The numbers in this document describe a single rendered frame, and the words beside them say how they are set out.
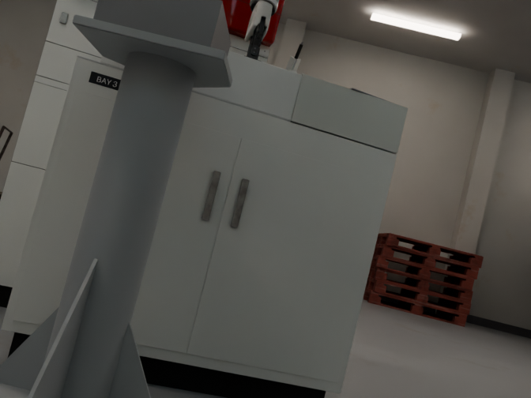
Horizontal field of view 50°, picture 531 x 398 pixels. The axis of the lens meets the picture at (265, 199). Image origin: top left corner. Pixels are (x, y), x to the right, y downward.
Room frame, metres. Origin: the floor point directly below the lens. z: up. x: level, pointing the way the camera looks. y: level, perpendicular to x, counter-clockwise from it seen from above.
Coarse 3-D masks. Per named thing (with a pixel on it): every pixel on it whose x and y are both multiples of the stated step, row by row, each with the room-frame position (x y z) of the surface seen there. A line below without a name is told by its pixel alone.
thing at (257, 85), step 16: (112, 64) 1.52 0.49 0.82; (240, 64) 1.60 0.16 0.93; (256, 64) 1.61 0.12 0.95; (240, 80) 1.60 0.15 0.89; (256, 80) 1.61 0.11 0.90; (272, 80) 1.62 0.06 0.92; (288, 80) 1.63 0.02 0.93; (224, 96) 1.59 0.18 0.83; (240, 96) 1.60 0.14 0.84; (256, 96) 1.62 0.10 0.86; (272, 96) 1.63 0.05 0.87; (288, 96) 1.64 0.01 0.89; (272, 112) 1.63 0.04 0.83; (288, 112) 1.64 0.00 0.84
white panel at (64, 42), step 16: (64, 0) 2.06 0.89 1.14; (80, 0) 2.08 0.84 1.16; (96, 0) 2.09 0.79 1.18; (64, 16) 2.06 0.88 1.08; (48, 32) 2.06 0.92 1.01; (64, 32) 2.07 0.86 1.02; (80, 32) 2.08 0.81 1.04; (48, 48) 2.06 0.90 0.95; (64, 48) 2.07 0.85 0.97; (80, 48) 2.09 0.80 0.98; (240, 48) 2.22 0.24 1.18; (48, 64) 2.07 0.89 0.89; (64, 64) 2.08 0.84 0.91; (48, 80) 2.07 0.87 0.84; (64, 80) 2.08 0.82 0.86
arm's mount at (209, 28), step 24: (120, 0) 1.17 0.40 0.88; (144, 0) 1.17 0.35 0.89; (168, 0) 1.17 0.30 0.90; (192, 0) 1.17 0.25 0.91; (216, 0) 1.17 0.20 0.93; (120, 24) 1.17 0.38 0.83; (144, 24) 1.17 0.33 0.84; (168, 24) 1.17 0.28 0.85; (192, 24) 1.17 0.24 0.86; (216, 24) 1.17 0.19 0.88
